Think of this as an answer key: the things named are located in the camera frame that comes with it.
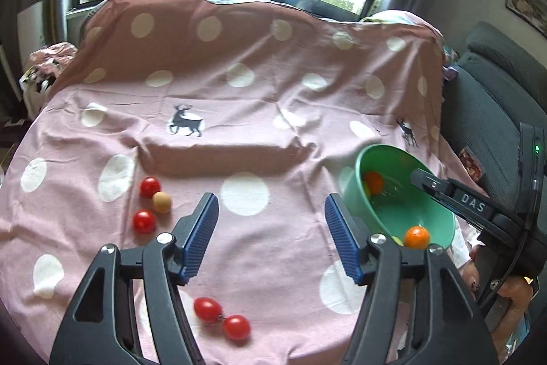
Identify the pink polka-dot cloth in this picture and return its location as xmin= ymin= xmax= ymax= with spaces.
xmin=0 ymin=0 xmax=492 ymax=365

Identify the green plastic bowl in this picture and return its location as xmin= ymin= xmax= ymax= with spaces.
xmin=342 ymin=145 xmax=456 ymax=250

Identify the grey sofa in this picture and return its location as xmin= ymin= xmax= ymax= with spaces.
xmin=442 ymin=21 xmax=547 ymax=199

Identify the orange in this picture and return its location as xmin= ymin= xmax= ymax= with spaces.
xmin=404 ymin=225 xmax=430 ymax=250

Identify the red cherry tomato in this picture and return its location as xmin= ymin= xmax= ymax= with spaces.
xmin=194 ymin=297 xmax=223 ymax=323
xmin=224 ymin=314 xmax=251 ymax=342
xmin=132 ymin=210 xmax=157 ymax=234
xmin=140 ymin=176 xmax=162 ymax=198

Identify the yellow cherry tomato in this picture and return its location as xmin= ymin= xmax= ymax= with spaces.
xmin=152 ymin=192 xmax=172 ymax=214

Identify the floral cloth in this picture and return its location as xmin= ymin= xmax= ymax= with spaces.
xmin=19 ymin=42 xmax=80 ymax=96

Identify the orange tomato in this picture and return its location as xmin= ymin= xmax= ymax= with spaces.
xmin=363 ymin=171 xmax=384 ymax=195

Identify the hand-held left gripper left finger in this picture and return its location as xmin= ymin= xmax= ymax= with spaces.
xmin=49 ymin=192 xmax=220 ymax=365

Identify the clear packet of dried petals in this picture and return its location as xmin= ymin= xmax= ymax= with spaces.
xmin=458 ymin=147 xmax=483 ymax=180

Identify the pastel cloth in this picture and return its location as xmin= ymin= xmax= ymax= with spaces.
xmin=359 ymin=9 xmax=460 ymax=81

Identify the person's right hand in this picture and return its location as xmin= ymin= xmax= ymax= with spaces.
xmin=464 ymin=262 xmax=537 ymax=349

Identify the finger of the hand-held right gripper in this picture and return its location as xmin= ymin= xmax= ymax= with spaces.
xmin=409 ymin=168 xmax=454 ymax=203

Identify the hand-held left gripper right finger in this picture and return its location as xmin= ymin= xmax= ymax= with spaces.
xmin=324 ymin=194 xmax=501 ymax=365

